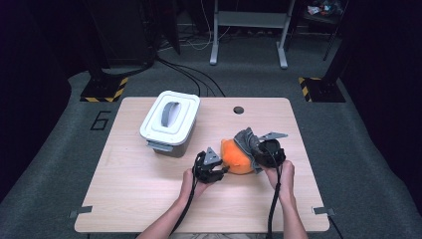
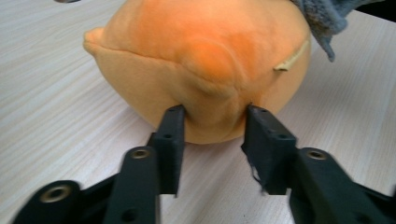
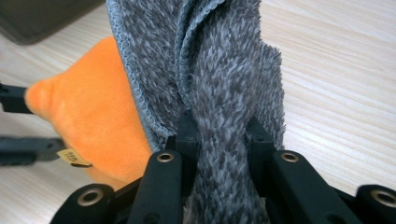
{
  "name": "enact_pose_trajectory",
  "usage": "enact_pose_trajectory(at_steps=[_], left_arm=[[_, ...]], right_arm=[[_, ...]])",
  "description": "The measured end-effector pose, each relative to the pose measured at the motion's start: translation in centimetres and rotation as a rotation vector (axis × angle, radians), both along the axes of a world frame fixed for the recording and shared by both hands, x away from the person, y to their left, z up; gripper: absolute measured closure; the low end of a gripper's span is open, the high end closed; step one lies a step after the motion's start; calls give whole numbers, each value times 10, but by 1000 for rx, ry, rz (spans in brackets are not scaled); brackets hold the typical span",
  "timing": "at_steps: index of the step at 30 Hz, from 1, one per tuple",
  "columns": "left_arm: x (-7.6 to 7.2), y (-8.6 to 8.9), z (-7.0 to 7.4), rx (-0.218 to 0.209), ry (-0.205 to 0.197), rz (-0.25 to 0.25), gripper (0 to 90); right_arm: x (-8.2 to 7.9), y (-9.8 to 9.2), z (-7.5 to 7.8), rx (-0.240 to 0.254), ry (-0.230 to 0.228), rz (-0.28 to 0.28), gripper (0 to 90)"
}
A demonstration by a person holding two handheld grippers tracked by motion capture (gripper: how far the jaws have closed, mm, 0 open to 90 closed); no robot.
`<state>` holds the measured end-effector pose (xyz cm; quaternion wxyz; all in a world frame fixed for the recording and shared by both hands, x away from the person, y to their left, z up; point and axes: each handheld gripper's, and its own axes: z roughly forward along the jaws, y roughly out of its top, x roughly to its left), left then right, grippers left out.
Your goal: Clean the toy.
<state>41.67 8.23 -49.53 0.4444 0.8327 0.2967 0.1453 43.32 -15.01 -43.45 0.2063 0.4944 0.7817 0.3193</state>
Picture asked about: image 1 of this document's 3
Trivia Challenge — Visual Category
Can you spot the person's right hand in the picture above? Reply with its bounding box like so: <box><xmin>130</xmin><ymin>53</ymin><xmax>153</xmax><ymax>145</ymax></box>
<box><xmin>263</xmin><ymin>159</ymin><xmax>296</xmax><ymax>200</ymax></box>

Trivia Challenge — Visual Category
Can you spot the orange plush toy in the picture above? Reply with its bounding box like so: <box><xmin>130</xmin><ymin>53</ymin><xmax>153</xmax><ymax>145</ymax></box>
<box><xmin>220</xmin><ymin>138</ymin><xmax>257</xmax><ymax>175</ymax></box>

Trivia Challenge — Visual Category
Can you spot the white floor cable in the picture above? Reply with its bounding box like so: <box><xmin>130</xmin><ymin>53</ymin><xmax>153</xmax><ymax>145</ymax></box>
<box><xmin>183</xmin><ymin>0</ymin><xmax>233</xmax><ymax>52</ymax></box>

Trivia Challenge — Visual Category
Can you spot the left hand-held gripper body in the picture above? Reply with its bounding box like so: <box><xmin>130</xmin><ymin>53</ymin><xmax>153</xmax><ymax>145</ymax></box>
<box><xmin>193</xmin><ymin>146</ymin><xmax>223</xmax><ymax>184</ymax></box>

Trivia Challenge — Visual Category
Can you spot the white lid with grey handle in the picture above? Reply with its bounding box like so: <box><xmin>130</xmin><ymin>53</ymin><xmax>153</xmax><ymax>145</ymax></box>
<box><xmin>139</xmin><ymin>90</ymin><xmax>201</xmax><ymax>153</ymax></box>

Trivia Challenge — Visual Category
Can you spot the left hand-held gripper black cable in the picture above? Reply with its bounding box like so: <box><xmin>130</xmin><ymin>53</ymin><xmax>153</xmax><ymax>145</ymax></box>
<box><xmin>170</xmin><ymin>152</ymin><xmax>205</xmax><ymax>237</ymax></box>

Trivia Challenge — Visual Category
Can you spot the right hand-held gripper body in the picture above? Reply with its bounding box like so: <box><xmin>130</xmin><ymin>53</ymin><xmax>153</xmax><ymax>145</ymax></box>
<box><xmin>258</xmin><ymin>131</ymin><xmax>289</xmax><ymax>168</ymax></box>

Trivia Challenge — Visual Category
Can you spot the black yellow striped stand base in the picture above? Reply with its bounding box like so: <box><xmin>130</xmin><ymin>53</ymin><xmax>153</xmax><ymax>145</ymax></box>
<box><xmin>80</xmin><ymin>76</ymin><xmax>129</xmax><ymax>104</ymax></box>
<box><xmin>298</xmin><ymin>77</ymin><xmax>346</xmax><ymax>104</ymax></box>

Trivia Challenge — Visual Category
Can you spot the black cabinet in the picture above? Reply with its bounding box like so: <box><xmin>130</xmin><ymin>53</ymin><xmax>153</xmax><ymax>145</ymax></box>
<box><xmin>88</xmin><ymin>0</ymin><xmax>157</xmax><ymax>68</ymax></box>

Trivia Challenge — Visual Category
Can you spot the colourful clutter on shelf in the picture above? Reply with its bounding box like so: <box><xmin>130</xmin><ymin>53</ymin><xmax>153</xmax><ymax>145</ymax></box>
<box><xmin>307</xmin><ymin>0</ymin><xmax>344</xmax><ymax>18</ymax></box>

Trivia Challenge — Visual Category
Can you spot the person's left hand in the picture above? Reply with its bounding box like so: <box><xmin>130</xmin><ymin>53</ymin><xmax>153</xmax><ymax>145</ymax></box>
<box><xmin>180</xmin><ymin>168</ymin><xmax>213</xmax><ymax>200</ymax></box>

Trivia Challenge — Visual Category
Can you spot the hand-held gripper black cable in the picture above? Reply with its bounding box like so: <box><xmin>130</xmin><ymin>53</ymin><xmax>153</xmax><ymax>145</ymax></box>
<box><xmin>170</xmin><ymin>152</ymin><xmax>205</xmax><ymax>237</ymax></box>
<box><xmin>265</xmin><ymin>145</ymin><xmax>284</xmax><ymax>239</ymax></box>

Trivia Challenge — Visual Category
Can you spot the black floor cable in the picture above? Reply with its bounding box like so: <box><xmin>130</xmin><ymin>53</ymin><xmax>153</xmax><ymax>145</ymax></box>
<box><xmin>156</xmin><ymin>57</ymin><xmax>202</xmax><ymax>98</ymax></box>
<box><xmin>162</xmin><ymin>59</ymin><xmax>227</xmax><ymax>98</ymax></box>

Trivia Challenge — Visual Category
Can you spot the grey towel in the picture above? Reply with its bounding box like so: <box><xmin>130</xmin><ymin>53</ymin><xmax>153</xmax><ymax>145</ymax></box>
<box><xmin>233</xmin><ymin>126</ymin><xmax>267</xmax><ymax>174</ymax></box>

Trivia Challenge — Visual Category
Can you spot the thin black cable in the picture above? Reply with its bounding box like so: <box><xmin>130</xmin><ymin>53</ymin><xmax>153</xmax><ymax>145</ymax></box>
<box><xmin>327</xmin><ymin>214</ymin><xmax>344</xmax><ymax>239</ymax></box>

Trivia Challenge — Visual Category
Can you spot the grey transparent storage box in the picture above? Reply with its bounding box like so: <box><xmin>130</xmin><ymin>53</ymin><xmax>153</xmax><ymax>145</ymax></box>
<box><xmin>150</xmin><ymin>119</ymin><xmax>197</xmax><ymax>158</ymax></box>

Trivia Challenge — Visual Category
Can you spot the right hand-held gripper black cable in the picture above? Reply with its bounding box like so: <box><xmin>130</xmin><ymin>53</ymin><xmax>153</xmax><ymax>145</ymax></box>
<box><xmin>265</xmin><ymin>145</ymin><xmax>284</xmax><ymax>239</ymax></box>

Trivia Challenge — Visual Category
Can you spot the white metal desk frame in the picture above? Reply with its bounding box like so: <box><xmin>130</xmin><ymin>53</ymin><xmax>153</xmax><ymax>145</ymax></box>
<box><xmin>209</xmin><ymin>0</ymin><xmax>297</xmax><ymax>70</ymax></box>

